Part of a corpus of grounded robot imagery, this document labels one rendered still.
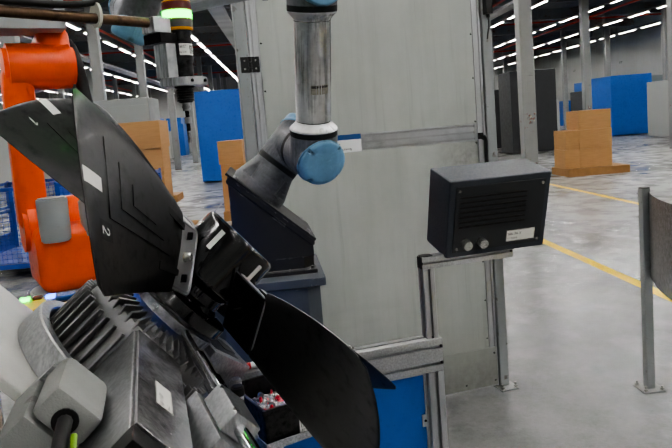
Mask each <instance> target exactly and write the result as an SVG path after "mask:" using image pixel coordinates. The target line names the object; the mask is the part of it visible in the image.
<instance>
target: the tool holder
mask: <svg viewBox="0 0 672 448"><path fill-rule="evenodd" d="M149 20H150V26H149V27H148V28H143V27H142V34H143V35H145V36H144V45H145V46H154V55H155V65H156V74H157V79H161V80H160V86H161V88H163V89H175V88H174V87H177V86H195V87H201V86H206V85H208V81H207V77H205V76H185V77H179V75H178V65H177V56H176V46H175V43H177V35H176V33H171V25H170V18H166V17H155V16H152V17H149Z"/></svg>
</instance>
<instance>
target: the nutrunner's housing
mask: <svg viewBox="0 0 672 448"><path fill-rule="evenodd" d="M191 31H192V30H188V29H176V30H171V33H176V35H177V43H175V46H176V56H177V65H178V75H179V77H185V76H194V69H193V62H194V59H193V47H192V39H191ZM194 87H195V86H177V87H174V88H175V89H177V90H176V92H177V93H176V94H178V95H177V97H178V98H177V99H178V100H177V102H179V103H189V102H190V103H192V102H193V101H195V100H194V99H193V98H194V94H193V93H194V92H193V89H192V88H194Z"/></svg>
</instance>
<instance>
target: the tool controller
mask: <svg viewBox="0 0 672 448"><path fill-rule="evenodd" d="M550 178H551V171H549V170H548V169H546V168H544V167H542V166H540V165H538V164H536V163H534V162H532V161H530V160H528V159H526V158H523V159H513V160H504V161H494V162H484V163H475V164H465V165H456V166H446V167H436V168H431V170H430V188H429V208H428V228H427V241H428V242H429V243H430V244H431V245H432V246H433V247H435V248H436V249H437V250H438V251H439V252H440V253H442V254H444V257H445V258H453V257H460V256H467V255H474V254H481V253H487V252H494V251H501V250H508V249H515V248H522V247H529V246H535V245H541V244H542V243H543V236H544V228H545V219H546V211H547V203H548V194H549V186H550Z"/></svg>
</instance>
